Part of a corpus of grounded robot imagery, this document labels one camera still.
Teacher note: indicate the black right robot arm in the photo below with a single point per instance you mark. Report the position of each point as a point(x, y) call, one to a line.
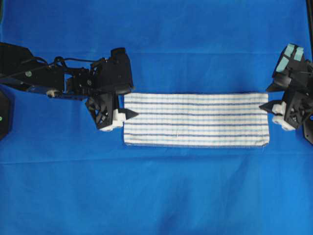
point(302, 82)

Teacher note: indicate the blue striped white towel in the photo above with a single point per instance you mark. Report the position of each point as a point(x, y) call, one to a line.
point(197, 120)

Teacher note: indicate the black vertical pole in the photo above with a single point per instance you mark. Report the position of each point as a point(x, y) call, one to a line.
point(309, 7)

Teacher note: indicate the right wrist camera with tape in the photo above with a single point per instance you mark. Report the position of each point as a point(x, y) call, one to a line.
point(291, 60)

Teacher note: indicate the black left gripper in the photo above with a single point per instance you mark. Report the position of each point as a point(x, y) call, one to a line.
point(106, 114)

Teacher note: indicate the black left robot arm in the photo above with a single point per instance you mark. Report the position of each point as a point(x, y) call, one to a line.
point(21, 70)

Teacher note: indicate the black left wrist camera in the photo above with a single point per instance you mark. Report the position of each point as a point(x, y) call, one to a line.
point(113, 75)

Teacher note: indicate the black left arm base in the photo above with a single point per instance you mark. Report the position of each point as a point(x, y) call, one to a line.
point(7, 102)

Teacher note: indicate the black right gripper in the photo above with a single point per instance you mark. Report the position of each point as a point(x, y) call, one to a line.
point(289, 113)

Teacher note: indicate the blue tablecloth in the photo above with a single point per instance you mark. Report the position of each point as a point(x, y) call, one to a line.
point(59, 175)

